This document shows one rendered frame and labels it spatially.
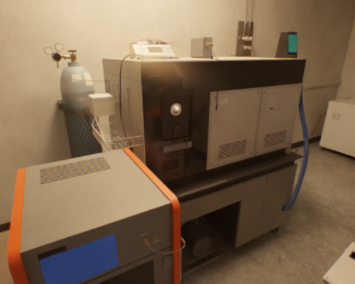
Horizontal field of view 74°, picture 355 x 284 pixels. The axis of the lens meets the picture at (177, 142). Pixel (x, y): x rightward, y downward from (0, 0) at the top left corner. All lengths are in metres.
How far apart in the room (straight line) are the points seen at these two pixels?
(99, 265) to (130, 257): 0.08
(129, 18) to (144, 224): 1.94
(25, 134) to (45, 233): 1.72
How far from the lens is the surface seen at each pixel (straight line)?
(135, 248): 0.64
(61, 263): 0.60
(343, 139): 4.21
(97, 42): 2.22
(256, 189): 1.76
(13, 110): 2.21
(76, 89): 1.82
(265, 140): 1.75
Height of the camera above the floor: 1.48
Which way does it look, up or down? 21 degrees down
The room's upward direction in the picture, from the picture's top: straight up
